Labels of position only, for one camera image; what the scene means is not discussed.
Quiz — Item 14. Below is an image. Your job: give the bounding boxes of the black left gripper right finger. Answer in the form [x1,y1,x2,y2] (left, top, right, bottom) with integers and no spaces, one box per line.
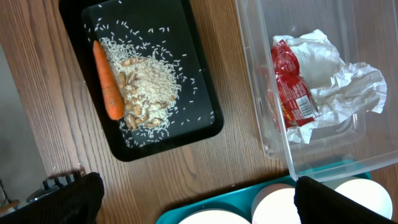
[294,176,397,224]

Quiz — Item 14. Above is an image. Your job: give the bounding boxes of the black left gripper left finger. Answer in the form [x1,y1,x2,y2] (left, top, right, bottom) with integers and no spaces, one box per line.
[1,172,104,224]

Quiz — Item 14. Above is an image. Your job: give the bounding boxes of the red snack wrapper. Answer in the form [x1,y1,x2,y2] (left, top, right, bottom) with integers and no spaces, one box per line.
[271,40,318,128]

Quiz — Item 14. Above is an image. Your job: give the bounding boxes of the orange carrot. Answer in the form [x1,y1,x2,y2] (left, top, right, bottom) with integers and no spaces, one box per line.
[93,40,124,120]

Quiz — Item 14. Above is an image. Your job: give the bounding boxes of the white napkin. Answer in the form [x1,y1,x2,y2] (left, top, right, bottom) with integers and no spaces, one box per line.
[287,62,387,144]

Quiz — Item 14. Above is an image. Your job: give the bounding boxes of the white paper tissue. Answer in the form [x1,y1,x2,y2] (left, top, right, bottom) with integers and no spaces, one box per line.
[273,29,345,89]

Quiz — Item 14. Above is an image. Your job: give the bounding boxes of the clear plastic waste bin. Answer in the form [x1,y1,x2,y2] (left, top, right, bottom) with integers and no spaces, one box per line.
[236,1,397,182]

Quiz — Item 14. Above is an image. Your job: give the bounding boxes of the black food waste tray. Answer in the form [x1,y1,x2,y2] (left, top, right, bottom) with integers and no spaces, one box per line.
[59,0,224,162]

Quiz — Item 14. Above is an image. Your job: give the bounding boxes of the white round bowl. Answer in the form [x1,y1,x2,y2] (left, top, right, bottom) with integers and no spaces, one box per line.
[323,177,393,220]

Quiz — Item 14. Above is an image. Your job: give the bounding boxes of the teal plastic serving tray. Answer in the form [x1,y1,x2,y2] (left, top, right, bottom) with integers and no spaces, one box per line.
[155,160,373,224]

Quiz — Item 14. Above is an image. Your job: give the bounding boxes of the rice and peanuts pile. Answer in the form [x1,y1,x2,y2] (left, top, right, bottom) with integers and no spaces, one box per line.
[98,37,182,136]

